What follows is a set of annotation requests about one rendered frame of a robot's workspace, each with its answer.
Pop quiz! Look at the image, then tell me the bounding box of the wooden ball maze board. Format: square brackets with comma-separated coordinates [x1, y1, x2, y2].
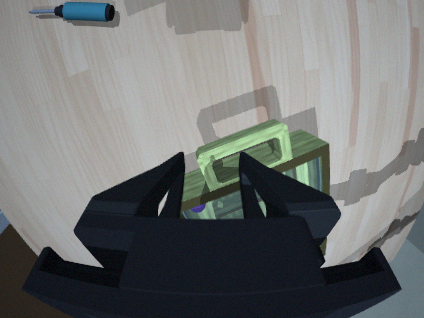
[180, 119, 330, 219]

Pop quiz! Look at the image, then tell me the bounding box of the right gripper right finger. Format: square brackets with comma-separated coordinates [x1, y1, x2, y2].
[238, 152, 341, 247]

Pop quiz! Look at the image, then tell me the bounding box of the blue-handled screwdriver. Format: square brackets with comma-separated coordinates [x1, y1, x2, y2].
[28, 2, 114, 22]

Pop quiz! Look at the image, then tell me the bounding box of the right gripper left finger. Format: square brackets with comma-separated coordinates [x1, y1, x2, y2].
[83, 152, 185, 218]

